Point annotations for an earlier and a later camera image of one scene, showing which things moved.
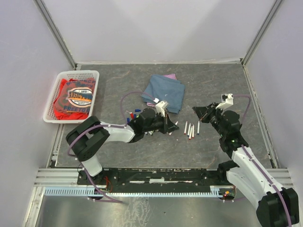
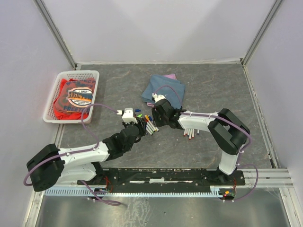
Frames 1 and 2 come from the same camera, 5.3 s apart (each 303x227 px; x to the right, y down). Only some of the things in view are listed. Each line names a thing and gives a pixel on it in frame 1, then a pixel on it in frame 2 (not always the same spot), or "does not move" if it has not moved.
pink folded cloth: x=172 y=76 does not move
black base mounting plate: x=191 y=177 does not move
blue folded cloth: x=163 y=89 does not move
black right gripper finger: x=202 y=111 → x=156 y=116
